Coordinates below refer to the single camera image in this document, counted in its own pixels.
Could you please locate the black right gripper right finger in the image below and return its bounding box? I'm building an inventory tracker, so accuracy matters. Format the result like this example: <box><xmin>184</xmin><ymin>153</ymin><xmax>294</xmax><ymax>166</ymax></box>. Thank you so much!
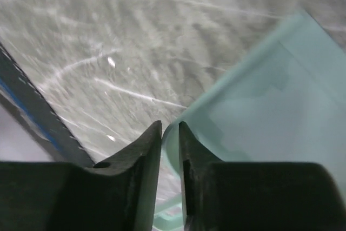
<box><xmin>179</xmin><ymin>122</ymin><xmax>345</xmax><ymax>230</ymax></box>

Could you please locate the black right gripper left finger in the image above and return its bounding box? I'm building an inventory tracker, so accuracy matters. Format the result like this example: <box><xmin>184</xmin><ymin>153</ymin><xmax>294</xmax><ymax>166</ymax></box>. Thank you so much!
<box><xmin>1</xmin><ymin>121</ymin><xmax>162</xmax><ymax>230</ymax></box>

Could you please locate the teal dustpan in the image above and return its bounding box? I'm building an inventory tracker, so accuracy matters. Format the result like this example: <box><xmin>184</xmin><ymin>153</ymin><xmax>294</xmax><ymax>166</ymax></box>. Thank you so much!
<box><xmin>153</xmin><ymin>12</ymin><xmax>345</xmax><ymax>230</ymax></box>

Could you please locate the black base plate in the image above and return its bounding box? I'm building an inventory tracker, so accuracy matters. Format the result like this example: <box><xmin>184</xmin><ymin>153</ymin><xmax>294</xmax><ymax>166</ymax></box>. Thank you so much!
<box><xmin>1</xmin><ymin>45</ymin><xmax>94</xmax><ymax>167</ymax></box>

